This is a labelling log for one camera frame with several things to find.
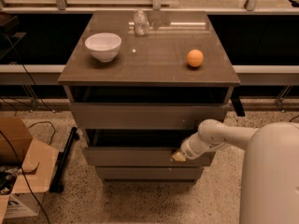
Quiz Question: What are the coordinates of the white ceramic bowl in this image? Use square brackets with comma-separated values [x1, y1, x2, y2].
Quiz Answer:
[85, 33, 121, 63]

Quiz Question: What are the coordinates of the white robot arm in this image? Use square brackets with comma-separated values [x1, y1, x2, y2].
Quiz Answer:
[171, 119, 299, 224]

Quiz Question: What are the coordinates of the metal window railing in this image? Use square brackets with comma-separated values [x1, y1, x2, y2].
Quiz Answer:
[0, 0, 299, 15]

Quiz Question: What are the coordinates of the black floor cable left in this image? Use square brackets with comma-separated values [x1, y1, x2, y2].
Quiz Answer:
[0, 35, 58, 224]

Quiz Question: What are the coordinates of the grey bottom drawer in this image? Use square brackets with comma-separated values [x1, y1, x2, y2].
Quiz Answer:
[95, 167, 203, 180]

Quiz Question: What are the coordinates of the grey top drawer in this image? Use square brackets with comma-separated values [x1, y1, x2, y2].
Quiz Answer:
[70, 103, 229, 130]

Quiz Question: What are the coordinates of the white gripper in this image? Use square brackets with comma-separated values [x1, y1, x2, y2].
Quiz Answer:
[172, 133, 218, 162]

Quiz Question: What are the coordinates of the grey drawer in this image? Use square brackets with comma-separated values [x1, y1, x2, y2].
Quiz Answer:
[95, 167, 203, 180]
[83, 130, 215, 167]
[70, 103, 229, 130]

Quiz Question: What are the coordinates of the brown cardboard box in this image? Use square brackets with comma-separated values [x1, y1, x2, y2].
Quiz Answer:
[0, 117, 59, 223]

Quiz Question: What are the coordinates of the black tripod bar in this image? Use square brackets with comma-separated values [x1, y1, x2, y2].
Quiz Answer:
[50, 127, 79, 193]

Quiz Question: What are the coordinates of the orange fruit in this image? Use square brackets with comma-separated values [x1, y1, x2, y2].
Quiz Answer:
[187, 49, 204, 68]

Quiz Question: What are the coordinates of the grey drawer cabinet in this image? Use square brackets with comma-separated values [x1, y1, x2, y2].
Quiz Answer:
[57, 9, 241, 185]

